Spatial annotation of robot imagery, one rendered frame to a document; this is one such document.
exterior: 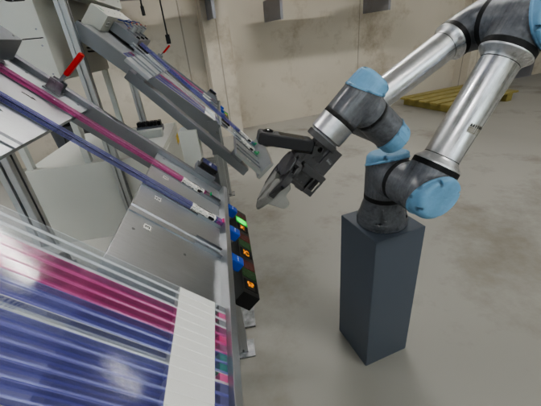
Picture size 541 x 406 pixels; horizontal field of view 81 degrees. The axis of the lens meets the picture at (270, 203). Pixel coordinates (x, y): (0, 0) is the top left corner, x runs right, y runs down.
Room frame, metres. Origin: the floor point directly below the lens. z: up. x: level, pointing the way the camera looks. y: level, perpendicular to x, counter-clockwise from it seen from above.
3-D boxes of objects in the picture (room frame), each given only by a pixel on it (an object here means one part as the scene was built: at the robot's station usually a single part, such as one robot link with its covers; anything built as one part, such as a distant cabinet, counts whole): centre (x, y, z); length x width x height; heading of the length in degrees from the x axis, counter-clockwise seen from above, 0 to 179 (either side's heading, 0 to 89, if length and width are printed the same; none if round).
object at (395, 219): (0.84, -0.34, 0.60); 0.15 x 0.15 x 0.10
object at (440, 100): (4.60, -2.82, 0.06); 1.35 x 0.91 x 0.12; 109
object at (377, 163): (0.83, -0.35, 0.72); 0.13 x 0.12 x 0.14; 17
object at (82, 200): (1.89, 0.70, 0.65); 1.01 x 0.73 x 1.29; 96
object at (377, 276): (0.84, -0.34, 0.28); 0.18 x 0.18 x 0.55; 19
